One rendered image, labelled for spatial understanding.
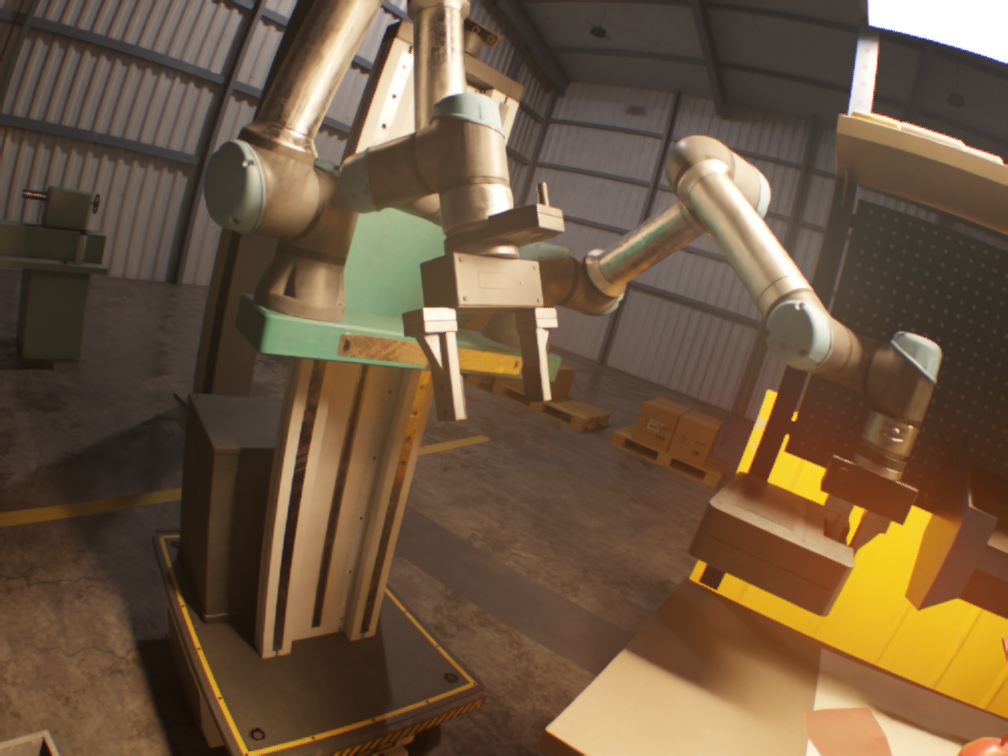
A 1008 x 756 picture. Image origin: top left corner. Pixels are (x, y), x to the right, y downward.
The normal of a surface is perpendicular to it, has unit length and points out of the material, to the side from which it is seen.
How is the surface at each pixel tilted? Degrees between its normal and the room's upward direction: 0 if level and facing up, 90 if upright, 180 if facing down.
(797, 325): 90
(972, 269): 90
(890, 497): 90
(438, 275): 97
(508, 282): 67
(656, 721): 0
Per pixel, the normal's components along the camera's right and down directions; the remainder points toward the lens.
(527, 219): -0.30, 0.07
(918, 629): -0.51, 0.02
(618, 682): 0.28, -0.94
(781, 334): -0.85, -0.15
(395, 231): 0.66, 0.33
